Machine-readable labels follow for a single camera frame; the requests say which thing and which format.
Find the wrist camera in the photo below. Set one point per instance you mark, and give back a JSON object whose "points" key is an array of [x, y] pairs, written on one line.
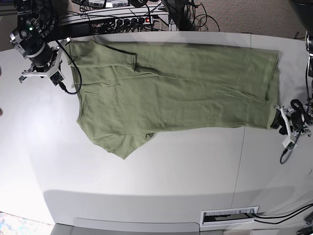
{"points": [[56, 78], [289, 142]]}

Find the white table leg frame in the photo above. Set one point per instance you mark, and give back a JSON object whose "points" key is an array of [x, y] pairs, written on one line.
{"points": [[167, 14]]}

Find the green T-shirt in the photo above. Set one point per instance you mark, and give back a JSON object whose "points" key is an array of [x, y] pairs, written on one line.
{"points": [[130, 92]]}

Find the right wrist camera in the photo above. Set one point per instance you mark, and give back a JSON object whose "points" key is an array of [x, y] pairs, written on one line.
{"points": [[56, 78]]}

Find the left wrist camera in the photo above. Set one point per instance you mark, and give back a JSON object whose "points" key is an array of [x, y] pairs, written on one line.
{"points": [[289, 142]]}

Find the table cable grommet slot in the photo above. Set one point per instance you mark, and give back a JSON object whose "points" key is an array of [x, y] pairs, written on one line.
{"points": [[227, 217]]}

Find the black power strip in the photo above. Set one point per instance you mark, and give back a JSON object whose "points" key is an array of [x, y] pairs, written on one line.
{"points": [[131, 21]]}

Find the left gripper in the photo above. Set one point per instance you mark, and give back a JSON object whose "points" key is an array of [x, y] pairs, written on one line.
{"points": [[294, 121]]}

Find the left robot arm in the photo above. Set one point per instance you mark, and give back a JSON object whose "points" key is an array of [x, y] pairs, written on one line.
{"points": [[304, 12]]}

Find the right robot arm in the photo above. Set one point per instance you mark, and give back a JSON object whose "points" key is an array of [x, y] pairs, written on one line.
{"points": [[37, 22]]}

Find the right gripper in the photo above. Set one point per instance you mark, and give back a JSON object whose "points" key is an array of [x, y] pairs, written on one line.
{"points": [[44, 63]]}

